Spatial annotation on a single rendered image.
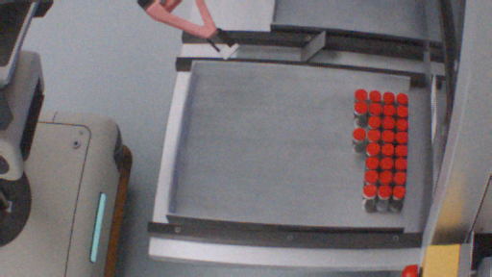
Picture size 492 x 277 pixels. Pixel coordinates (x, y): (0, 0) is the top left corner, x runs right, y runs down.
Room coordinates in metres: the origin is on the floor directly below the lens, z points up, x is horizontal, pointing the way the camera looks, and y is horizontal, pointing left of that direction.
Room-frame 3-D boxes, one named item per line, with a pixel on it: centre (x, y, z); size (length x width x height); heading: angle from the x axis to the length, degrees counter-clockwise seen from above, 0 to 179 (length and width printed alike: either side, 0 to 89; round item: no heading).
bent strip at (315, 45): (0.85, -0.07, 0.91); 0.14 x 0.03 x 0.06; 77
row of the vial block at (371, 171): (0.64, -0.18, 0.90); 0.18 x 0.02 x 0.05; 166
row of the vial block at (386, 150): (0.64, -0.20, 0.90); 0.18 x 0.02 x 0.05; 166
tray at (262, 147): (0.67, -0.07, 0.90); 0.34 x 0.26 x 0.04; 76
